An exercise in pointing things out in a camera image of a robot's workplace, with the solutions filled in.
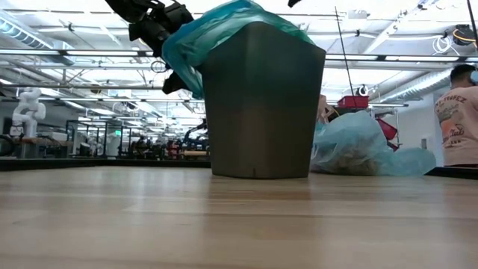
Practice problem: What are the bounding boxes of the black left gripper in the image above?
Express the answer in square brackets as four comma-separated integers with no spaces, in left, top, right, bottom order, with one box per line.
[128,1,195,96]

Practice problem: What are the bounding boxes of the teal green trash bag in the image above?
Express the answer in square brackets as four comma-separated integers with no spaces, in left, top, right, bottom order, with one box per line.
[161,0,315,100]

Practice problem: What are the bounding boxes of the dark brown plastic trash bin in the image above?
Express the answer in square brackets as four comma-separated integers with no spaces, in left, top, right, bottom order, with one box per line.
[200,21,327,180]

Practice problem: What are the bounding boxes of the light blue trash bag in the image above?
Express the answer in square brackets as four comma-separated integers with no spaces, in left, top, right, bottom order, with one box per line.
[309,110,438,178]

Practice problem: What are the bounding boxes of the wood-top table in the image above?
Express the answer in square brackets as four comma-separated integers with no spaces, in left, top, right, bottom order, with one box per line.
[178,149,209,158]

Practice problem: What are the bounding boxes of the red storage bin rack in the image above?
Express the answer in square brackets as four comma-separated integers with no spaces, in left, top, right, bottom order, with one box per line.
[330,95,403,152]

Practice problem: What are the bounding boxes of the wood-top grey workbench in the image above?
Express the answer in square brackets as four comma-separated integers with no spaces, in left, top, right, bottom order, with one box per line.
[14,136,75,160]

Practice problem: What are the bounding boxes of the person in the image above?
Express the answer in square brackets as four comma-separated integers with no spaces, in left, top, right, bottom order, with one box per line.
[434,64,478,168]

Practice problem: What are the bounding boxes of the black aluminium table frame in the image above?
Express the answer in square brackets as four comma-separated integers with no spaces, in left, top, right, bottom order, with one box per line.
[0,158,478,180]

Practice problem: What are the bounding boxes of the ribbed white ventilation duct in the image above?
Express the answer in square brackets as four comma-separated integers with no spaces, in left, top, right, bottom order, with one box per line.
[379,69,455,104]

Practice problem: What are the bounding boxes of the grey ceiling air duct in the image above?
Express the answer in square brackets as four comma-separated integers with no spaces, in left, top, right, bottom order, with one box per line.
[0,16,75,67]

